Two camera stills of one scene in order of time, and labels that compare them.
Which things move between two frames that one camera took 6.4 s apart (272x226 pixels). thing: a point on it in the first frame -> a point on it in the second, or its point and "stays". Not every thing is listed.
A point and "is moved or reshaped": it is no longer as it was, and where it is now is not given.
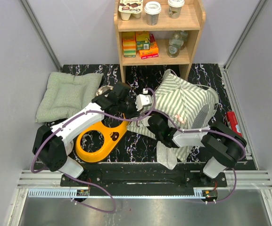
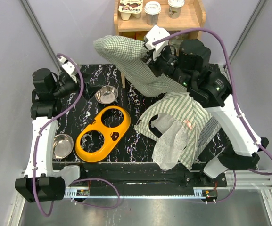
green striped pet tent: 184,105 is moved or reshaped
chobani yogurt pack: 128,8 stays
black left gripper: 135,113 -> 88,92
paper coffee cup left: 152,9 stays
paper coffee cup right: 175,7 stays
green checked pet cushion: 67,93 is moved or reshaped
